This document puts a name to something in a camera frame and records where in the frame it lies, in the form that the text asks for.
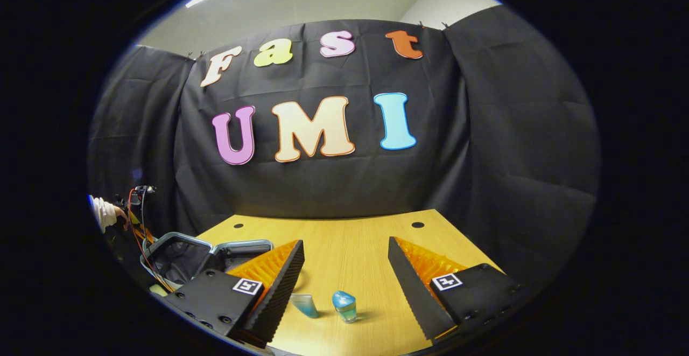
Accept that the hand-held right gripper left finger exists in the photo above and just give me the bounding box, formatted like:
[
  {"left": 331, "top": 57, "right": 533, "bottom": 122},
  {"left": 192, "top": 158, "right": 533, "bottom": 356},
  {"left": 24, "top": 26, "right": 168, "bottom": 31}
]
[{"left": 161, "top": 239, "right": 305, "bottom": 349}]

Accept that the black backdrop cloth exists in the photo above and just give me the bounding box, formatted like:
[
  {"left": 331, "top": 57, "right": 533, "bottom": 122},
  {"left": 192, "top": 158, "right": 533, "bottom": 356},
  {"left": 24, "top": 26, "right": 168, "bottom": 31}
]
[{"left": 87, "top": 5, "right": 601, "bottom": 287}]

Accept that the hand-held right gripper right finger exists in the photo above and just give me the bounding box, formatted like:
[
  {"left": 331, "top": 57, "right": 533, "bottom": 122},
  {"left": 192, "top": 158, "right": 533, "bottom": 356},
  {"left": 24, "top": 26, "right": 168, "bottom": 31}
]
[{"left": 388, "top": 236, "right": 523, "bottom": 343}]

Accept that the blue cap skin care bottle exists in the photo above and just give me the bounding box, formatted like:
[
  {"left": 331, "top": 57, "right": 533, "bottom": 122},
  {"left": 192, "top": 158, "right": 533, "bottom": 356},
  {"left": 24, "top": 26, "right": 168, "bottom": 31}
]
[{"left": 332, "top": 290, "right": 357, "bottom": 324}]

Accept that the blue skin care tube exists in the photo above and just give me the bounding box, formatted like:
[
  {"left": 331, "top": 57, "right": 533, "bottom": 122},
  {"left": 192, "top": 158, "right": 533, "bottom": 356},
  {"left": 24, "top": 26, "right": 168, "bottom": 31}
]
[{"left": 291, "top": 293, "right": 319, "bottom": 319}]

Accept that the red and black cable bundle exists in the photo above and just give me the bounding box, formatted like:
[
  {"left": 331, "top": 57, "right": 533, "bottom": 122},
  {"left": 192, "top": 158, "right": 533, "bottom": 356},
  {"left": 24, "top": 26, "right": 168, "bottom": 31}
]
[{"left": 126, "top": 188, "right": 175, "bottom": 292}]

